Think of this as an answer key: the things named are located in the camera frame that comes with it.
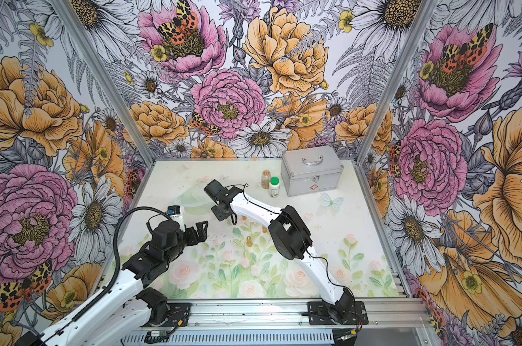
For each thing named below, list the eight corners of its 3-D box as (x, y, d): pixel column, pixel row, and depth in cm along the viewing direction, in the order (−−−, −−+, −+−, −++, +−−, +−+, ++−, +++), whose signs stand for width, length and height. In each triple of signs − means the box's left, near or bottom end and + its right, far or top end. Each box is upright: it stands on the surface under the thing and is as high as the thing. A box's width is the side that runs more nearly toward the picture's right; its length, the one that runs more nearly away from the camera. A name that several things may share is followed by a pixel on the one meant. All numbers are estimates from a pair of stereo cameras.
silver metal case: (288, 200, 108) (291, 177, 95) (279, 175, 118) (280, 151, 105) (336, 190, 112) (345, 166, 99) (323, 167, 122) (329, 143, 109)
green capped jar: (269, 197, 108) (269, 187, 101) (269, 187, 112) (269, 176, 105) (279, 197, 108) (280, 187, 101) (279, 187, 112) (279, 176, 105)
